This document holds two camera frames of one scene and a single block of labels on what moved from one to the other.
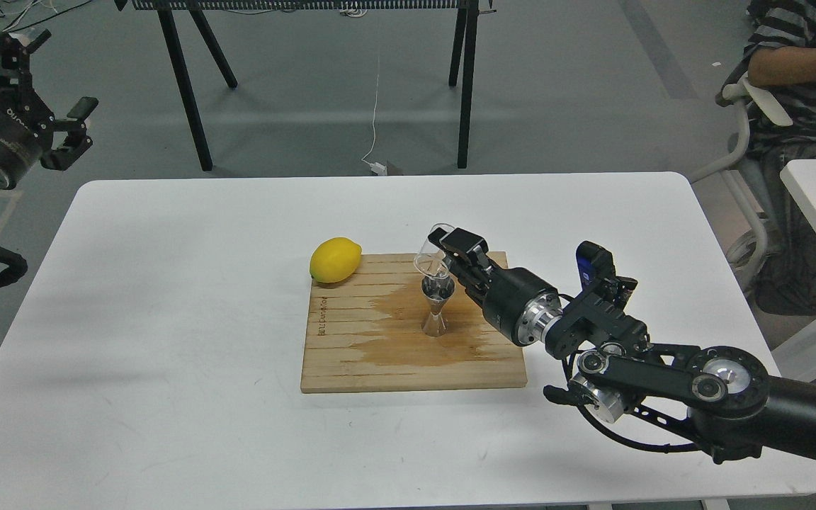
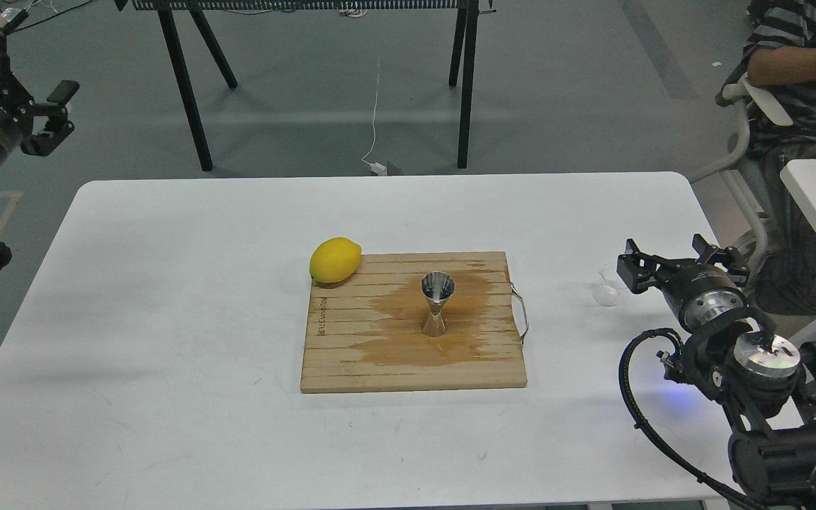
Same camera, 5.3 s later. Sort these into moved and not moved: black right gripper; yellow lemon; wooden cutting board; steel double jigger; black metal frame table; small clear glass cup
Moved: small clear glass cup; black right gripper
Not moved: black metal frame table; yellow lemon; wooden cutting board; steel double jigger
